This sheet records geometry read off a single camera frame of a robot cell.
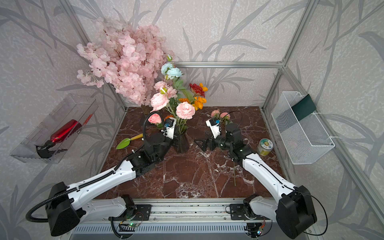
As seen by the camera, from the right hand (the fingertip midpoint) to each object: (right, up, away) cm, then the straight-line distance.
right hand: (200, 136), depth 75 cm
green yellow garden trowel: (-50, -7, +24) cm, 56 cm away
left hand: (-10, +5, -2) cm, 11 cm away
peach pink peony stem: (+18, +9, +32) cm, 38 cm away
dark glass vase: (-11, -8, +16) cm, 21 cm away
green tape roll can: (+39, -8, +14) cm, 42 cm away
